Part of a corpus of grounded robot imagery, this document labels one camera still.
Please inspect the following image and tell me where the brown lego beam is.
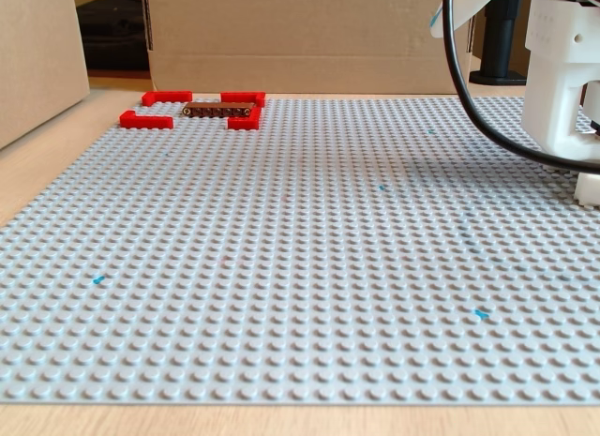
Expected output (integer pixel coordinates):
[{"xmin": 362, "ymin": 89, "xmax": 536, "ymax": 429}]
[{"xmin": 182, "ymin": 104, "xmax": 255, "ymax": 119}]

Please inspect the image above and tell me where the grey lego baseplate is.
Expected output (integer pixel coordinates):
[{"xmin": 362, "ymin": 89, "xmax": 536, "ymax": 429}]
[{"xmin": 0, "ymin": 97, "xmax": 600, "ymax": 406}]

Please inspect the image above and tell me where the black monitor stand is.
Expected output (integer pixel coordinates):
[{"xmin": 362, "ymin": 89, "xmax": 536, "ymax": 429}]
[{"xmin": 468, "ymin": 0, "xmax": 530, "ymax": 85}]

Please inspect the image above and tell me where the red L-shaped lego beam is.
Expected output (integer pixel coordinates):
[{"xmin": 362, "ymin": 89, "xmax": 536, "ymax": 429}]
[
  {"xmin": 141, "ymin": 90, "xmax": 194, "ymax": 106},
  {"xmin": 118, "ymin": 109, "xmax": 175, "ymax": 130},
  {"xmin": 219, "ymin": 91, "xmax": 267, "ymax": 108},
  {"xmin": 226, "ymin": 105, "xmax": 264, "ymax": 131}
]

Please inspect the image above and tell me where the blue-tipped white gripper finger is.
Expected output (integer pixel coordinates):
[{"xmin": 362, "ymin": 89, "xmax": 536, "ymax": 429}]
[{"xmin": 428, "ymin": 0, "xmax": 507, "ymax": 38}]

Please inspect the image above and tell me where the large cardboard box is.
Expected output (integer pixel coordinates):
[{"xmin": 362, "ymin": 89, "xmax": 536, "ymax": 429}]
[{"xmin": 142, "ymin": 0, "xmax": 475, "ymax": 96}]

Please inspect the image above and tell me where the black camera cable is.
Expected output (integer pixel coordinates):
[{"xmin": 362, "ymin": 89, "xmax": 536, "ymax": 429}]
[{"xmin": 442, "ymin": 0, "xmax": 600, "ymax": 175}]

